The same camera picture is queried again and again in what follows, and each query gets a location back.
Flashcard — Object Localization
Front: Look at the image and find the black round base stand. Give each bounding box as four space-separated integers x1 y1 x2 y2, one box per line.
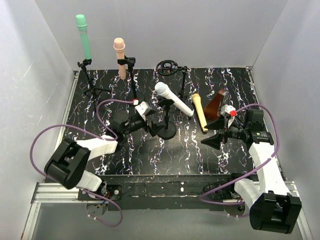
157 97 177 140
117 56 138 100

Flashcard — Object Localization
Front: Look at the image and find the white microphone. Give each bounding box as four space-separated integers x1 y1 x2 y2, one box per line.
154 82 194 117

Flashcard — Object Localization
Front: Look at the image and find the yellow microphone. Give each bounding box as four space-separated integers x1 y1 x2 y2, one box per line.
192 93 208 133

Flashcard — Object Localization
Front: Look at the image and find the black tripod clip stand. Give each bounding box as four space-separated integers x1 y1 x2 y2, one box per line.
77 59 112 101

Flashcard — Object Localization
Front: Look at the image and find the pink microphone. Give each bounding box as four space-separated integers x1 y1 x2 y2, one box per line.
113 37 126 80

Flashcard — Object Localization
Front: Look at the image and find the green microphone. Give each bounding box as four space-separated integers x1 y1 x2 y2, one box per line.
75 14 92 60

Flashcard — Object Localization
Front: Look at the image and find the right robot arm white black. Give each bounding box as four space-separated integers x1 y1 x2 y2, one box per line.
200 104 302 234

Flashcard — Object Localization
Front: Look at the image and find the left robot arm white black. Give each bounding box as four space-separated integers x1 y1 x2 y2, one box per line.
44 111 166 195

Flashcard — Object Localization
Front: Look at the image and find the brown wooden metronome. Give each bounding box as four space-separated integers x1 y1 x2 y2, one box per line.
203 88 229 122

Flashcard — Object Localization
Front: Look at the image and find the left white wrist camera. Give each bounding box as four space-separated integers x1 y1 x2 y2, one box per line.
134 101 152 121

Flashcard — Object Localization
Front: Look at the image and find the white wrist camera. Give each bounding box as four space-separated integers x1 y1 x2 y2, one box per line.
220 104 237 130
134 101 152 121

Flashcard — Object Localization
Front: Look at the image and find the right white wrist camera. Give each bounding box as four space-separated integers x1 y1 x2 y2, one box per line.
220 104 237 130

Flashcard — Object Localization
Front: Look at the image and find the black shock mount tripod stand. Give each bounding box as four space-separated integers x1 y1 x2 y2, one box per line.
156 59 192 119

